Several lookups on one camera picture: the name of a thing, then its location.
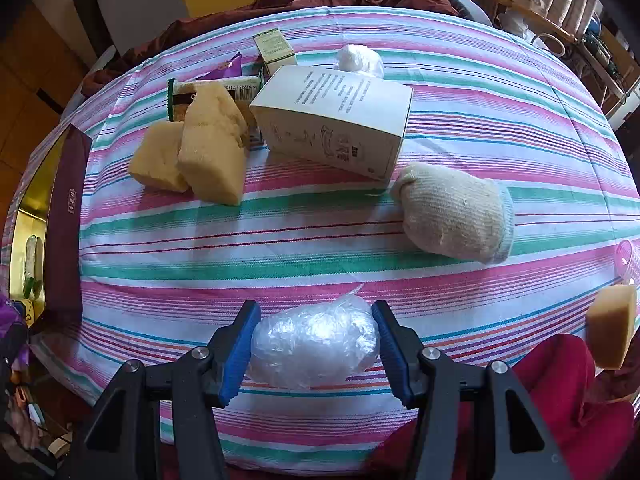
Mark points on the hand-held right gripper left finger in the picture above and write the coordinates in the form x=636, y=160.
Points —
x=242, y=355

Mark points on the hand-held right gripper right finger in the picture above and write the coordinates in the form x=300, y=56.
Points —
x=392, y=355

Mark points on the clear plastic bag ball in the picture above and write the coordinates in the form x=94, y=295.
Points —
x=315, y=345

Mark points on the yellow sponge block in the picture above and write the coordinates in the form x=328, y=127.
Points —
x=612, y=325
x=215, y=105
x=212, y=165
x=157, y=155

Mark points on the gold-lined maroon gift box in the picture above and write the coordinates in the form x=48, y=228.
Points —
x=65, y=220

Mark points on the large white printed carton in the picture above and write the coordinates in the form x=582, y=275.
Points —
x=330, y=110

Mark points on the green-edged cracker packet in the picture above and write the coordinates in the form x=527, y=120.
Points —
x=245, y=89

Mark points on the striped pink green blanket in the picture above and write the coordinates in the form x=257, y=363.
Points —
x=300, y=240

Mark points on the rolled cream knit sock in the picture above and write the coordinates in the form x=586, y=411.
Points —
x=455, y=215

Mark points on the person's red clothing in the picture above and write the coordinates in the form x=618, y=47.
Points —
x=550, y=400

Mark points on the pink plastic cup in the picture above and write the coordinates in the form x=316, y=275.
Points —
x=630, y=260

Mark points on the purple snack packet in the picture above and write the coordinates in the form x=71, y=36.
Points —
x=227, y=67

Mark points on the small white plastic bag ball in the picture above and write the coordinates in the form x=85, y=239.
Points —
x=357, y=60

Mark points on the small green white box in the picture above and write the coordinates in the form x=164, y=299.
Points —
x=275, y=50

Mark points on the grey yellow blue headboard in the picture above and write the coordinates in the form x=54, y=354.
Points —
x=145, y=5

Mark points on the wooden desk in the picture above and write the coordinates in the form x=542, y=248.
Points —
x=525, y=5

